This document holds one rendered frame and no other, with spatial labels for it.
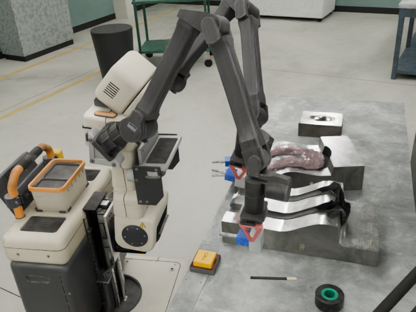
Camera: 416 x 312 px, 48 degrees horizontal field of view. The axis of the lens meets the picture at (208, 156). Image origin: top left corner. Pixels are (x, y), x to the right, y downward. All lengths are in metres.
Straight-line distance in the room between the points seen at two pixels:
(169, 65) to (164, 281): 1.22
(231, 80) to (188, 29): 0.18
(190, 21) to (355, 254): 0.86
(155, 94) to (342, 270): 0.78
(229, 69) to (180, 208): 2.04
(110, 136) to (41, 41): 5.89
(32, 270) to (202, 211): 1.54
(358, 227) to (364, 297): 0.26
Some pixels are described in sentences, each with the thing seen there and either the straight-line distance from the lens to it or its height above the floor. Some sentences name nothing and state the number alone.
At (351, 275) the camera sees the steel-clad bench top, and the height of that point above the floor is 0.80.
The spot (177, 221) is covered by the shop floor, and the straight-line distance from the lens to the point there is 3.10.
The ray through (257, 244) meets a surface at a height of 0.94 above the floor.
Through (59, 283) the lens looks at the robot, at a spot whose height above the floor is 0.61.
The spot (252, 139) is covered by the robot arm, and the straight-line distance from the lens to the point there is 1.26.
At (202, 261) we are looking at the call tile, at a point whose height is 0.84.
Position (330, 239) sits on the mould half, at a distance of 1.53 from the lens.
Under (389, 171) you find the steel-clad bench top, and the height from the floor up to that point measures 0.80.
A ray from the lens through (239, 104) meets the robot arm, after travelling 1.27.
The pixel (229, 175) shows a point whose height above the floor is 0.97.
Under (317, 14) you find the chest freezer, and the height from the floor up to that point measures 0.12.
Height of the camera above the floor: 1.83
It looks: 29 degrees down
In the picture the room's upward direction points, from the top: 4 degrees counter-clockwise
